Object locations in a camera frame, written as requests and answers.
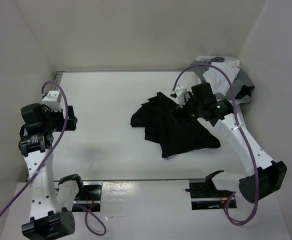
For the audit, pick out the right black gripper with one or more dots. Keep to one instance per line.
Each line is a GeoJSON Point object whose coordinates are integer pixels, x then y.
{"type": "Point", "coordinates": [178, 112]}

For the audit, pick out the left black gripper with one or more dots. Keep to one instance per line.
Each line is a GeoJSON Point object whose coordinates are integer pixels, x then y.
{"type": "Point", "coordinates": [71, 125]}

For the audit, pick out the black pleated skirt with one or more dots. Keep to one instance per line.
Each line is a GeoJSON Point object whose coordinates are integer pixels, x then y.
{"type": "Point", "coordinates": [174, 135]}

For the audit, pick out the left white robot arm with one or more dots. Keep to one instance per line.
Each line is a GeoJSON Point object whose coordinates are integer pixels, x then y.
{"type": "Point", "coordinates": [51, 214]}

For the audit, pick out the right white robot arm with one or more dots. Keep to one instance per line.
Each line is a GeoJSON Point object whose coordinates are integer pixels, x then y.
{"type": "Point", "coordinates": [263, 176]}

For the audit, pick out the grey garment in basket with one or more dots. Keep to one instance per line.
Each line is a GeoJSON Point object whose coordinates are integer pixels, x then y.
{"type": "Point", "coordinates": [243, 85]}

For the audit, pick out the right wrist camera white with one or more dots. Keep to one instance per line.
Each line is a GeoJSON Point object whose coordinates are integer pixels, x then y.
{"type": "Point", "coordinates": [178, 93]}

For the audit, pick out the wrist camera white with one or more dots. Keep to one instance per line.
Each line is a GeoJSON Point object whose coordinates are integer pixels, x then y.
{"type": "Point", "coordinates": [178, 93]}
{"type": "Point", "coordinates": [52, 100]}

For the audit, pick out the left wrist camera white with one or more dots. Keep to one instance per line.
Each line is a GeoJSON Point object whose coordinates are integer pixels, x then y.
{"type": "Point", "coordinates": [52, 100]}

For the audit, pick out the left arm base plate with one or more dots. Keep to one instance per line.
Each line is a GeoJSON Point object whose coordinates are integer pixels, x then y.
{"type": "Point", "coordinates": [89, 197]}

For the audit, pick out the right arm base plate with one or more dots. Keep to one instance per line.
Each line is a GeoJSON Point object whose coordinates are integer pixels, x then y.
{"type": "Point", "coordinates": [202, 199]}

